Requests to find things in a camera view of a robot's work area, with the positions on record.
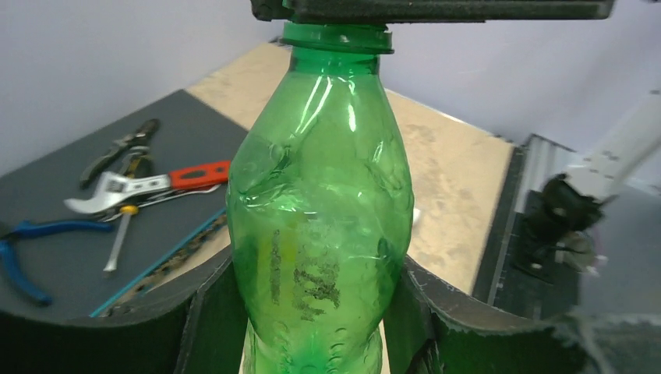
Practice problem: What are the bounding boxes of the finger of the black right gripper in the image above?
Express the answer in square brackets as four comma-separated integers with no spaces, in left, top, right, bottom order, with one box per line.
[250,0,614,24]

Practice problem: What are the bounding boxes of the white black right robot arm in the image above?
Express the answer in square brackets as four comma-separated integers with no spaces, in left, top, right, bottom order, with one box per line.
[251,1,660,277]

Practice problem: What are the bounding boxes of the dark grey network switch box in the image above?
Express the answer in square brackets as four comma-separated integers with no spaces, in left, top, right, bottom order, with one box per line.
[0,89,250,319]

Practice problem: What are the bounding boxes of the silver adjustable wrench red handle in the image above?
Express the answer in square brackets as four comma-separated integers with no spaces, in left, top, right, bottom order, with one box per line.
[64,161,231,214]

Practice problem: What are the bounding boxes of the yellow collar screwdriver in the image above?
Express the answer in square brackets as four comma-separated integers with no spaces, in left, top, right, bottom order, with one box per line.
[103,205,139,273]

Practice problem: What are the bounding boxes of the blue handled pliers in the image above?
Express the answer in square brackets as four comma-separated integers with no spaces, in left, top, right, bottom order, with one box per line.
[1,219,115,307]

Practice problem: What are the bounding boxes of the black handled pliers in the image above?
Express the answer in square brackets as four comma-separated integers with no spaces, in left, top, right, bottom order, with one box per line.
[79,118,161,189]

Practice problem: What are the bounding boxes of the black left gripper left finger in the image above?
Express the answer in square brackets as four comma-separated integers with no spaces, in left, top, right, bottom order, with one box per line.
[1,248,247,373]

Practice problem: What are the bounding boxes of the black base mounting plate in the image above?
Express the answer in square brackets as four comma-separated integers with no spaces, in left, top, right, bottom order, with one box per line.
[472,134,581,319]

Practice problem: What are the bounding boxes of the green plastic bottle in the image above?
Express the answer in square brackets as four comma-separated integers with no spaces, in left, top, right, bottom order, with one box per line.
[226,22,414,373]

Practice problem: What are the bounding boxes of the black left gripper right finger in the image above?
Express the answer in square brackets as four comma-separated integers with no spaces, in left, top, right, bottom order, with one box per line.
[384,259,660,373]

